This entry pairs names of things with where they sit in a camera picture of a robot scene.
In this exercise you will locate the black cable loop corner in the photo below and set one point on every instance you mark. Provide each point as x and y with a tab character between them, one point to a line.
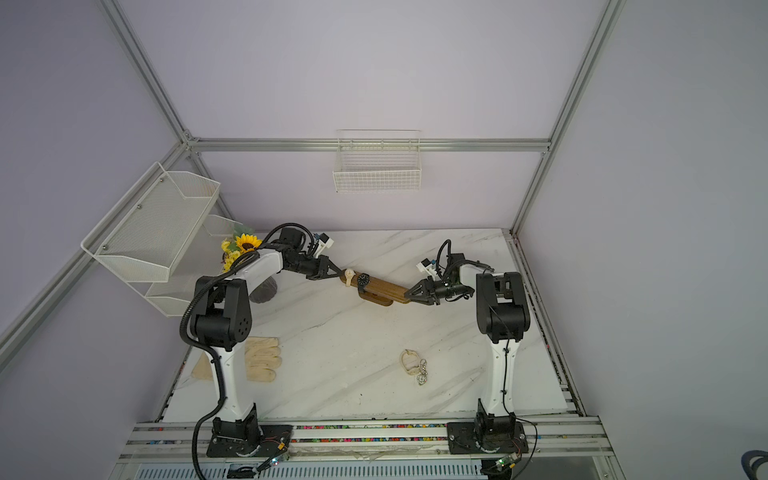
751	461

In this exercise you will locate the beige work glove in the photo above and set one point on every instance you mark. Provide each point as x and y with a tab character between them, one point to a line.
259	359

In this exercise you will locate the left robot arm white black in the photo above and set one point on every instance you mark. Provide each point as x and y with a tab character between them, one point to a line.
218	321

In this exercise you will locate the beige band watch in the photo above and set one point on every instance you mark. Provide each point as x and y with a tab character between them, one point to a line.
349	275

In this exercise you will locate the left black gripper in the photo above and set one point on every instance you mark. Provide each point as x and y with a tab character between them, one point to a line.
324	263

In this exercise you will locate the aluminium rail frame front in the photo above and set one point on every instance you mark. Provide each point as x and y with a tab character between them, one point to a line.
560	447

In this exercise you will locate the lower white mesh shelf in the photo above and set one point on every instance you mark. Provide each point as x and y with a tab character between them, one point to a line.
203	257

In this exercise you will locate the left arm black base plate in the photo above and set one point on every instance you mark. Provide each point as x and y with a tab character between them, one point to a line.
231	441

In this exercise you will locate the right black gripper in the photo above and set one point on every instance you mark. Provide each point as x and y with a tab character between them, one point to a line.
428	298

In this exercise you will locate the white wire wall basket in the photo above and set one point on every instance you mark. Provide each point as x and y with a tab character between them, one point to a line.
377	161

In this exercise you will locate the wooden watch stand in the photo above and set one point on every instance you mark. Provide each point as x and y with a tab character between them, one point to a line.
380	292

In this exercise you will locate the white mesh shelf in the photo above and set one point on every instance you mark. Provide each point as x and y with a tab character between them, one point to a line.
203	257
143	238

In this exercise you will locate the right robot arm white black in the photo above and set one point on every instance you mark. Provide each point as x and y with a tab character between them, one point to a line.
501	314

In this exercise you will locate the upper white mesh shelf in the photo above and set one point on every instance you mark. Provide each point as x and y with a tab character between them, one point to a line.
143	238

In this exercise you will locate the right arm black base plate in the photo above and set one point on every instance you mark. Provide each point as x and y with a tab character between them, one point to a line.
468	438

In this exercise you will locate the sunflower bouquet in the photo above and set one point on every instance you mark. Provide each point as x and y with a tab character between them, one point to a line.
242	240

